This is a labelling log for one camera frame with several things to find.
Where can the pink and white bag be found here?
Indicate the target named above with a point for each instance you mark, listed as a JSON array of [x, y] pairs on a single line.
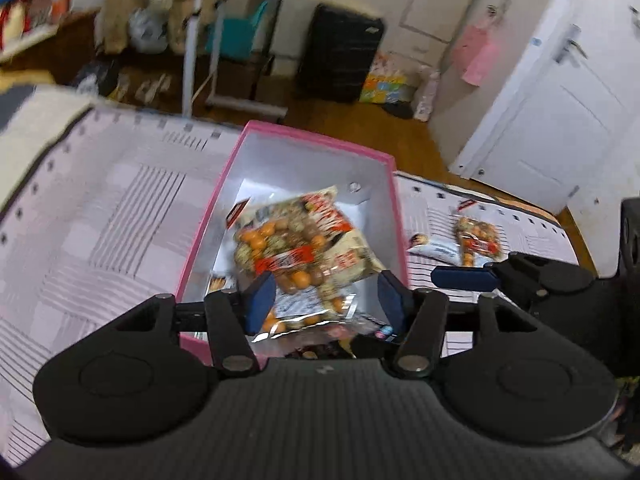
[[426, 95]]

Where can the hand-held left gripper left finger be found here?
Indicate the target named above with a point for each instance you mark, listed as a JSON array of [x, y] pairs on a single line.
[[260, 295]]

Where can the white panelled door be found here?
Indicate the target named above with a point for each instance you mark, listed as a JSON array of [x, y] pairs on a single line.
[[540, 125]]

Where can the mixed coated peanuts bag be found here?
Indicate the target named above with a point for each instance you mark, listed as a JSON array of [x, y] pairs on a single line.
[[280, 255]]

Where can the white wardrobe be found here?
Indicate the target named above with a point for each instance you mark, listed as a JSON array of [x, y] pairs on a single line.
[[430, 0]]

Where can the cluttered shelf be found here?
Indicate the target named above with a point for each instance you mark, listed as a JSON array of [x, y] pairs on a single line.
[[30, 10]]

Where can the colourful printed box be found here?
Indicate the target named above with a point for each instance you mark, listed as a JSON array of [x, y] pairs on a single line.
[[387, 90]]

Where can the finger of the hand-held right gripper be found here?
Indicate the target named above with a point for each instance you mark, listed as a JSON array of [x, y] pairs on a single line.
[[465, 278]]

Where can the black suitcase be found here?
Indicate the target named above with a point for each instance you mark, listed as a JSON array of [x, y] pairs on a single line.
[[340, 55]]

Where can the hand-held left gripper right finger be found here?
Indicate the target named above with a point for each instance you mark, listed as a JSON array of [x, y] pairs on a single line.
[[390, 297]]

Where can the beige snack bag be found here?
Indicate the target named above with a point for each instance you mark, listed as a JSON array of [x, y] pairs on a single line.
[[350, 255]]

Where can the black snack packet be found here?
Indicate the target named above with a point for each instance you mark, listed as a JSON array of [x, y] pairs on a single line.
[[320, 347]]

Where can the brown paper bag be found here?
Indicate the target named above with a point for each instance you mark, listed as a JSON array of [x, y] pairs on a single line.
[[117, 25]]

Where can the pink cardboard box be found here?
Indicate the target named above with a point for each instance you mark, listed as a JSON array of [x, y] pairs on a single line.
[[300, 160]]

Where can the white snack packet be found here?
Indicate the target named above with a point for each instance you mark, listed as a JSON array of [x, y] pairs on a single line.
[[435, 249]]

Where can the white and green bag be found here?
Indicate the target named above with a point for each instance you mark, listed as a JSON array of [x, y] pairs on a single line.
[[145, 30]]

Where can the orange coated peanuts bag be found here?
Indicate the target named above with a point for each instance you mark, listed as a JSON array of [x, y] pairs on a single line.
[[475, 235]]

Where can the white-legged folding table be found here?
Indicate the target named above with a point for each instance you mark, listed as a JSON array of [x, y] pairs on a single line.
[[192, 60]]

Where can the teal plastic stool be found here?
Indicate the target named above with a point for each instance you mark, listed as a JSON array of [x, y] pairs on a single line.
[[240, 35]]

